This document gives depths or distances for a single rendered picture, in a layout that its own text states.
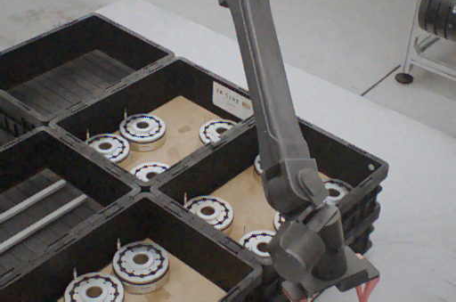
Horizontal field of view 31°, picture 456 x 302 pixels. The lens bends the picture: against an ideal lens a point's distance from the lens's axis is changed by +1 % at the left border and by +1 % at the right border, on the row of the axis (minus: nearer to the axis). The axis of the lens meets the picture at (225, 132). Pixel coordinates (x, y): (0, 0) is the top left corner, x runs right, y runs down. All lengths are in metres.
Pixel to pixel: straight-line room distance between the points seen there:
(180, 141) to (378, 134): 0.57
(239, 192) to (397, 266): 0.37
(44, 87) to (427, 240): 0.97
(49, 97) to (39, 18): 2.10
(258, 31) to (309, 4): 2.99
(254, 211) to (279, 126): 0.47
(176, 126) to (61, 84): 0.33
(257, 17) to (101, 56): 0.92
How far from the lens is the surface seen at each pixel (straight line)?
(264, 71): 1.26
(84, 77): 2.08
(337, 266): 1.27
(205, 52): 2.43
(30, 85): 2.07
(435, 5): 1.80
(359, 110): 2.24
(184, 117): 1.93
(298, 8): 4.23
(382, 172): 1.66
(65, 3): 4.23
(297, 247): 1.18
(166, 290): 1.52
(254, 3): 1.31
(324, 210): 1.23
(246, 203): 1.70
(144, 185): 1.58
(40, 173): 1.79
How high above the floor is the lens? 1.95
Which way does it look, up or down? 36 degrees down
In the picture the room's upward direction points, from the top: 3 degrees clockwise
